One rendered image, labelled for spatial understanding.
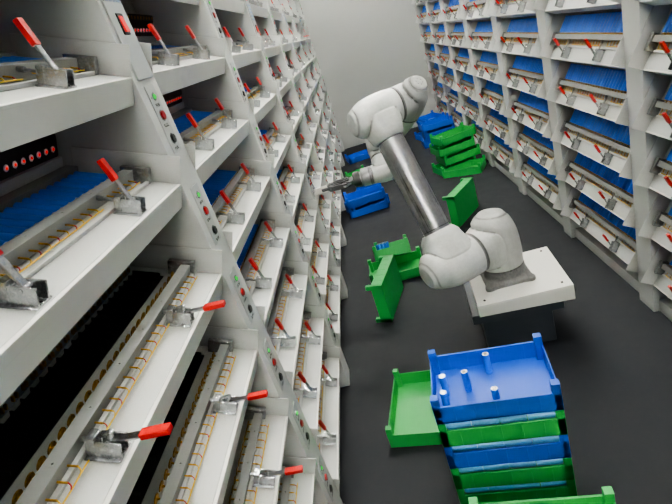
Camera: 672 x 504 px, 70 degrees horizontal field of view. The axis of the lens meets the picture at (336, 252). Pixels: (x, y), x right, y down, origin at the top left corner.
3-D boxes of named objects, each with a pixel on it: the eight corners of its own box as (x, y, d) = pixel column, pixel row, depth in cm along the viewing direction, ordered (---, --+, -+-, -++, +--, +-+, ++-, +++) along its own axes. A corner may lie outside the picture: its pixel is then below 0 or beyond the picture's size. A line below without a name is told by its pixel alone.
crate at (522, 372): (543, 355, 131) (539, 331, 128) (564, 410, 113) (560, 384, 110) (433, 371, 139) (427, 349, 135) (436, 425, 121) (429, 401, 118)
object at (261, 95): (276, 104, 217) (277, 71, 211) (253, 128, 161) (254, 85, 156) (230, 99, 216) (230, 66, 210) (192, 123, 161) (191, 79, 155)
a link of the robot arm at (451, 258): (496, 269, 169) (445, 298, 164) (474, 274, 185) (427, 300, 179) (396, 77, 172) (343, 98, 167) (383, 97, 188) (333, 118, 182)
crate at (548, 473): (554, 420, 140) (550, 399, 137) (575, 480, 122) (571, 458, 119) (450, 431, 148) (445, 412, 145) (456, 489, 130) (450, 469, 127)
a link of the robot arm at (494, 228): (534, 258, 178) (522, 204, 170) (495, 280, 173) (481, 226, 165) (504, 249, 192) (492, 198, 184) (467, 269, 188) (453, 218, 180)
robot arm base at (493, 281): (519, 255, 195) (516, 243, 193) (537, 279, 175) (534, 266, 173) (475, 267, 199) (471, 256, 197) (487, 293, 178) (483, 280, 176)
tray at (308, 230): (316, 218, 239) (317, 199, 235) (308, 273, 184) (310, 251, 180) (275, 214, 238) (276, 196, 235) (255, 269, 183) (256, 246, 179)
